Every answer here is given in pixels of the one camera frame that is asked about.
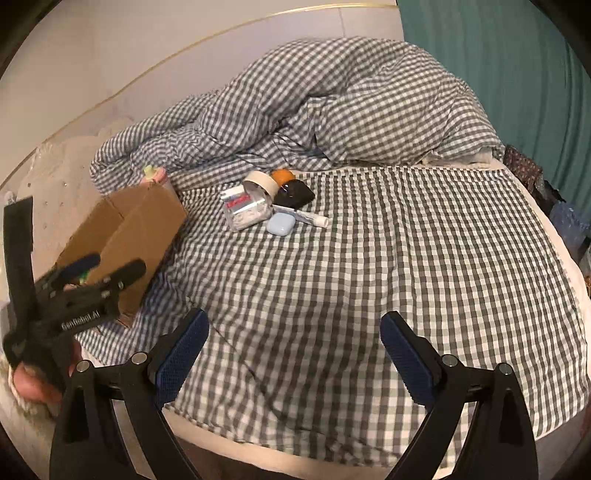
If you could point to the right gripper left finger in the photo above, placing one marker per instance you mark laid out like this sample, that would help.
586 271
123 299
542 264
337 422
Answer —
87 441

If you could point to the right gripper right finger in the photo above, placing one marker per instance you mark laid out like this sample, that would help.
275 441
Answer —
500 443

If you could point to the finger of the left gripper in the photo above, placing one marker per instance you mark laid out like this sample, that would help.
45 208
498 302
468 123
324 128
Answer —
121 278
74 273

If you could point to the clear plastic box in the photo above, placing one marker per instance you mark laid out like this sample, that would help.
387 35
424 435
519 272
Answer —
245 206

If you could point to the light blue earbuds case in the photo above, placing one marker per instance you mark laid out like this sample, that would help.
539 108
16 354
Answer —
280 224

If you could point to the white tape roll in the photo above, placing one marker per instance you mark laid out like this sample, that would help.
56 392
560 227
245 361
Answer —
262 183

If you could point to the white tube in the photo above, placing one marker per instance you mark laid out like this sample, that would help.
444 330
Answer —
305 217

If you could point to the person's left hand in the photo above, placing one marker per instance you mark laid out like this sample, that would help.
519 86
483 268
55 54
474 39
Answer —
33 378

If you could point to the brown cardboard box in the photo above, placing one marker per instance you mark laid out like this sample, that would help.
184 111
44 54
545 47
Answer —
138 222

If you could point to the beige tufted headboard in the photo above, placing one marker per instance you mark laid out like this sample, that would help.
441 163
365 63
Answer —
63 195

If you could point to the pink lidded cup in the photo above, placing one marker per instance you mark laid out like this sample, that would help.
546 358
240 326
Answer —
157 175

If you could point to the grey checked bed sheet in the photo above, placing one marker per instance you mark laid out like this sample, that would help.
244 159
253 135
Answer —
294 360

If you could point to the orange mandarin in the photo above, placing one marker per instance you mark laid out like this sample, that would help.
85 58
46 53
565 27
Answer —
283 176

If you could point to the dark floral fabric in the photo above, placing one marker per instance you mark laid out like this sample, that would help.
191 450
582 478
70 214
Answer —
530 174

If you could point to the grey checked duvet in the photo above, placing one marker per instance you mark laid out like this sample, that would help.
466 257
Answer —
309 105

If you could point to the teal curtain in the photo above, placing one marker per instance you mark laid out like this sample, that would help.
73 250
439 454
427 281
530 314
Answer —
533 87

